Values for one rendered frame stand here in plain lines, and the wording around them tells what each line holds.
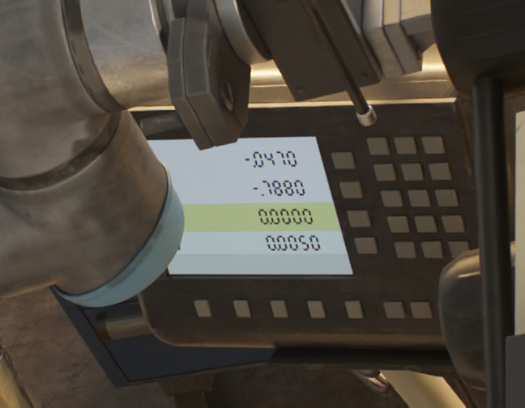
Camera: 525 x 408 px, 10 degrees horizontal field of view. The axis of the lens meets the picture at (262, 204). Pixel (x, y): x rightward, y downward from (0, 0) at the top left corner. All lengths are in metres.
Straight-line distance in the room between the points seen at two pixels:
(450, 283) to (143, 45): 0.29
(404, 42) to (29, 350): 2.43
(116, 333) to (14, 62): 1.94
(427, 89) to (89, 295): 0.44
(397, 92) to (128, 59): 0.54
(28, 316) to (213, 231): 1.83
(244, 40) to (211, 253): 0.67
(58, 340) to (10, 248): 2.28
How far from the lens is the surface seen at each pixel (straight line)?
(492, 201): 1.36
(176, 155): 2.27
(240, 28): 1.65
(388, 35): 1.67
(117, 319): 3.60
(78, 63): 1.67
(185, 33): 1.63
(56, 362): 4.04
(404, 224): 2.21
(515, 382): 1.15
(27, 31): 1.68
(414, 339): 2.28
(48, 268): 1.79
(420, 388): 2.44
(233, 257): 2.30
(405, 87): 2.17
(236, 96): 1.64
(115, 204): 1.76
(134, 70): 1.66
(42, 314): 4.10
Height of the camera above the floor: 2.74
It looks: 42 degrees down
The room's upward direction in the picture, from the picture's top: 30 degrees counter-clockwise
